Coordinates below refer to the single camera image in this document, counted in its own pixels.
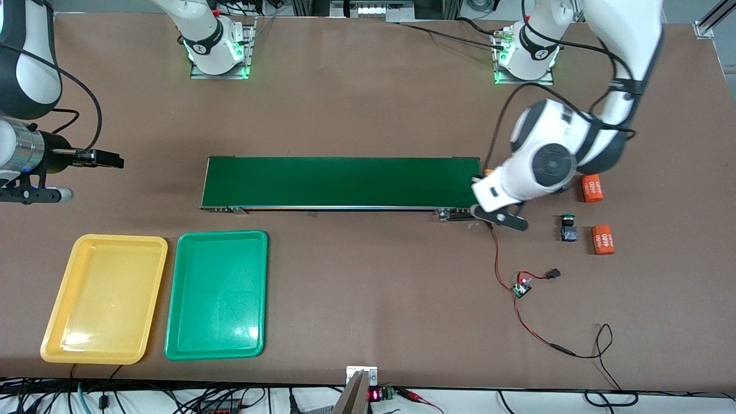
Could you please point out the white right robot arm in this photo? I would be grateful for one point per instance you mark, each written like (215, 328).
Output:
(201, 34)

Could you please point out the green conveyor belt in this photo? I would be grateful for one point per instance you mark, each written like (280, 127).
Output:
(368, 195)

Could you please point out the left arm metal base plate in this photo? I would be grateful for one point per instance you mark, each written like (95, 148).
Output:
(526, 82)

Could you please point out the silver mounting bracket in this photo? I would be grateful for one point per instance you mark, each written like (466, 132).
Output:
(352, 374)

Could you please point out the yellow plastic tray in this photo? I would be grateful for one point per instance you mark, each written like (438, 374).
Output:
(103, 322)

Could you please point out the black connector with red lead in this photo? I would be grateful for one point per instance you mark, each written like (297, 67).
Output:
(553, 273)

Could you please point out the aluminium frame post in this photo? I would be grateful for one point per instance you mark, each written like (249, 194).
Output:
(710, 23)

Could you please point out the red clip lead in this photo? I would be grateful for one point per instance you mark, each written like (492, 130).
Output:
(415, 397)

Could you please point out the grey metal post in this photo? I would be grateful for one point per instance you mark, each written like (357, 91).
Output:
(351, 399)

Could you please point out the red digit display module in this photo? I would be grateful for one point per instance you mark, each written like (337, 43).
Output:
(375, 395)

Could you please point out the green plastic tray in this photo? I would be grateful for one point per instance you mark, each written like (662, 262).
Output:
(215, 293)

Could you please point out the green push button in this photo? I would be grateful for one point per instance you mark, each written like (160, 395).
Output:
(568, 233)

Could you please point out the red black connector block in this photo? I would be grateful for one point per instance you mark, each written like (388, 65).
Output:
(221, 410)

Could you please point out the silver device with white lights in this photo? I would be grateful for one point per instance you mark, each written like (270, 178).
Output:
(371, 10)

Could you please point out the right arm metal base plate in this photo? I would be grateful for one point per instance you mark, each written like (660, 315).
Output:
(221, 75)

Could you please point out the small green controller board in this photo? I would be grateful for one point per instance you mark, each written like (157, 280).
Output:
(522, 289)

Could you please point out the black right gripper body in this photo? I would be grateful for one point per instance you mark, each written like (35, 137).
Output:
(56, 154)

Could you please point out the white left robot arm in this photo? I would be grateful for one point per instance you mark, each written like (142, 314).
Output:
(624, 34)

